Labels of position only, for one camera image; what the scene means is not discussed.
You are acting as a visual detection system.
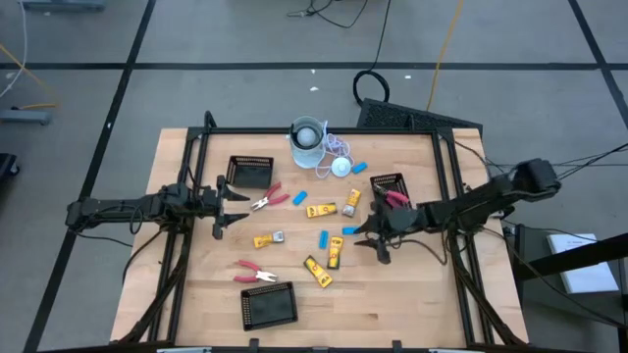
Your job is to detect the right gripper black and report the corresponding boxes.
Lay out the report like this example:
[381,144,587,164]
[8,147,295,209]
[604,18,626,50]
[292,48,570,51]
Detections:
[353,203,426,266]

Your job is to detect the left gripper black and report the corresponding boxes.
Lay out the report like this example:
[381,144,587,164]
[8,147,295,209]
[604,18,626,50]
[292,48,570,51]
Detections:
[195,175,251,241]

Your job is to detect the yellow crayon box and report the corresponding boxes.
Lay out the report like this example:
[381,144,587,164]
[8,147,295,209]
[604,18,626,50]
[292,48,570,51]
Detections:
[302,254,335,289]
[305,201,340,220]
[326,235,345,271]

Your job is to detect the black slotted plastic basket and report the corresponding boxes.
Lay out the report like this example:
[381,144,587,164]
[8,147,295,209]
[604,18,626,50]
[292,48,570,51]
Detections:
[225,154,275,190]
[368,172,414,213]
[239,280,299,332]

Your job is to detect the red-handled pliers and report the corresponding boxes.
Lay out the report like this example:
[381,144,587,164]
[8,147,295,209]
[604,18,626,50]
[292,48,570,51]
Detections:
[233,259,279,285]
[250,181,291,213]
[373,183,411,208]

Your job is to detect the white round puck device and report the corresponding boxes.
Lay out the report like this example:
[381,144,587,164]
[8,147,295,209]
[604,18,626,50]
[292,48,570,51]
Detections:
[330,156,355,178]

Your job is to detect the clear plastic pitcher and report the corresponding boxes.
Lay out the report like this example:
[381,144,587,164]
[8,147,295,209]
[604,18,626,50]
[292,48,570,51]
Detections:
[288,115,329,171]

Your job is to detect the white ball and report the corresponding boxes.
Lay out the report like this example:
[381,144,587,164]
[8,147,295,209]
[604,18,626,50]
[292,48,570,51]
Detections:
[296,126,319,148]

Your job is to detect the black perforated panel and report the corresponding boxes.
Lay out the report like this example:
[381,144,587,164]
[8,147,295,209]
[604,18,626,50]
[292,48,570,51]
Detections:
[355,97,485,136]

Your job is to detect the black beam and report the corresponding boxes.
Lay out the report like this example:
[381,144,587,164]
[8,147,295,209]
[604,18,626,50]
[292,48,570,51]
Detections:
[514,231,628,281]

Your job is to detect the white booklet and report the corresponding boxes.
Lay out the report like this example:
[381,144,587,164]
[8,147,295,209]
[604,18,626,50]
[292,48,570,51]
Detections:
[546,232,620,295]

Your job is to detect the grey furniture foot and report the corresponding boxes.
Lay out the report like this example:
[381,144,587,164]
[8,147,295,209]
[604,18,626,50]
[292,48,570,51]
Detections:
[19,0,107,13]
[0,108,53,126]

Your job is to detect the black caster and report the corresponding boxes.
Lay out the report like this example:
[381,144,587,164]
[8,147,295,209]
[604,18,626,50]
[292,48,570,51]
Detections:
[0,152,22,185]

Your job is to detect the right arm wrist cable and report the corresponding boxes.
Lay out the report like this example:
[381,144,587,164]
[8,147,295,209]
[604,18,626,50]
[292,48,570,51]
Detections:
[390,233,450,267]

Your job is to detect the arm wrist cable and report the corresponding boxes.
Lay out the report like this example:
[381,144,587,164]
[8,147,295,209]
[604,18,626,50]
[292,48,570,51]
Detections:
[127,204,145,237]
[390,233,450,267]

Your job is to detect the black aluminium table frame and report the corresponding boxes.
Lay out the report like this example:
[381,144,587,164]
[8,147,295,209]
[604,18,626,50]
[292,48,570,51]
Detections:
[115,110,529,353]

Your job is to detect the white coiled cord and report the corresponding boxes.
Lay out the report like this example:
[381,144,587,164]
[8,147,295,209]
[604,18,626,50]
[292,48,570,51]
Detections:
[313,120,355,180]

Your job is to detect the left arm base cable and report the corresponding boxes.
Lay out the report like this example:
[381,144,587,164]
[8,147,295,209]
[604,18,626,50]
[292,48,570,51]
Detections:
[121,227,166,286]

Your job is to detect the left arm wrist cable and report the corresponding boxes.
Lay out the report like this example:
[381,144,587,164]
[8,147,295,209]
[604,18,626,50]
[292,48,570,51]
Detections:
[127,204,145,237]

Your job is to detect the black cable with coil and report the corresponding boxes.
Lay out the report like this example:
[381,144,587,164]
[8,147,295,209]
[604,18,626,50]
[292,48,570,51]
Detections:
[352,0,393,107]

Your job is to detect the yellow hanging cable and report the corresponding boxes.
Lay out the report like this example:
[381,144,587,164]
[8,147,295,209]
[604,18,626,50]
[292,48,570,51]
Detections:
[425,0,466,112]

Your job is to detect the black cable with plug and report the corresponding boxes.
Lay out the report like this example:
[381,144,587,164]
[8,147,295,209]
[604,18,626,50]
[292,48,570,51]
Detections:
[287,0,367,29]

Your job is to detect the yellow floor cable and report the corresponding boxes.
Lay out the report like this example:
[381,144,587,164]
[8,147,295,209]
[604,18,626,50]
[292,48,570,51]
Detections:
[0,43,60,112]

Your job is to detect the white floor cable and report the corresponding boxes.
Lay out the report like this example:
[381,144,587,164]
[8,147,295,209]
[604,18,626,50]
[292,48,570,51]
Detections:
[0,0,28,99]

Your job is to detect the black cable bundle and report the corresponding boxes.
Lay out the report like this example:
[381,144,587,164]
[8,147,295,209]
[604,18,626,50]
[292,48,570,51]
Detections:
[553,140,628,180]

